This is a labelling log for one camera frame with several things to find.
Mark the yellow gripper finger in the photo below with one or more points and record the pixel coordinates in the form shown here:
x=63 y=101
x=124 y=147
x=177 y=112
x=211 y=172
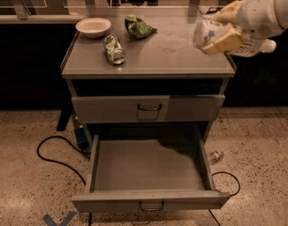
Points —
x=216 y=42
x=228 y=14

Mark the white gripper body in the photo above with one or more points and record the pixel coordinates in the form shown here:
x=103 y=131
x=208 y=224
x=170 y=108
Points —
x=259 y=12

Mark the clear plastic water bottle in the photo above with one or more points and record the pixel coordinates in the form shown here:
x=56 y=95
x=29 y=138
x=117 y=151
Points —
x=250 y=47

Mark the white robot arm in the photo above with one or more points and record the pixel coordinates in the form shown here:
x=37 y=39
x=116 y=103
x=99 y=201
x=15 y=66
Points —
x=286 y=3

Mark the closed grey top drawer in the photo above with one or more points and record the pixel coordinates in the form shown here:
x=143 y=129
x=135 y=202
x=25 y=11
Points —
x=117 y=109

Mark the grey metal drawer cabinet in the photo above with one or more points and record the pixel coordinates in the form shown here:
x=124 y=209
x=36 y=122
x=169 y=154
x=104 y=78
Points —
x=165 y=63

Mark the small clear bottle on floor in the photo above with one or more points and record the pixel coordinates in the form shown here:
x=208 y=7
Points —
x=215 y=157

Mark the open grey middle drawer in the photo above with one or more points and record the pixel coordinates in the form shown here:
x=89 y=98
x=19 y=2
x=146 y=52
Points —
x=138 y=174

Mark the crumpled green chip bag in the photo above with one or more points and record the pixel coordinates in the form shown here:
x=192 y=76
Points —
x=138 y=28

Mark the crushed green soda can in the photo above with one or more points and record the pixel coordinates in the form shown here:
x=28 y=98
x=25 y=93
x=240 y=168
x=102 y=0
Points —
x=115 y=53

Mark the white ceramic bowl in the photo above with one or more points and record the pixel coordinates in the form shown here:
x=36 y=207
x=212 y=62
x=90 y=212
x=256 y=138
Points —
x=93 y=28

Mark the blue power adapter box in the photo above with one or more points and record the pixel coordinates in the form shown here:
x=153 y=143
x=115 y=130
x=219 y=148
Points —
x=81 y=138

